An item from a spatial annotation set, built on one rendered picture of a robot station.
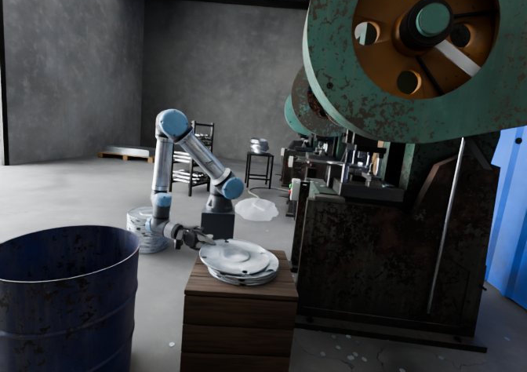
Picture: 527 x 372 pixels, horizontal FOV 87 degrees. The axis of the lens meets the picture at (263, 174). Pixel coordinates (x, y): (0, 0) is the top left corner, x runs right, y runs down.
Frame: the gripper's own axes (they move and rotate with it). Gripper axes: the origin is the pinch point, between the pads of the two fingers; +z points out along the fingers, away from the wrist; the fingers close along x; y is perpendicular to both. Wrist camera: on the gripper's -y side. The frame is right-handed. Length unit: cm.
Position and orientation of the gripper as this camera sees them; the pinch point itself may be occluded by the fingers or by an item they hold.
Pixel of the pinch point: (212, 245)
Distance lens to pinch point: 127.1
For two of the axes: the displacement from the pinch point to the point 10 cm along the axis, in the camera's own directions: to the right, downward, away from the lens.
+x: -1.5, 9.7, 1.7
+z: 9.4, 2.0, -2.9
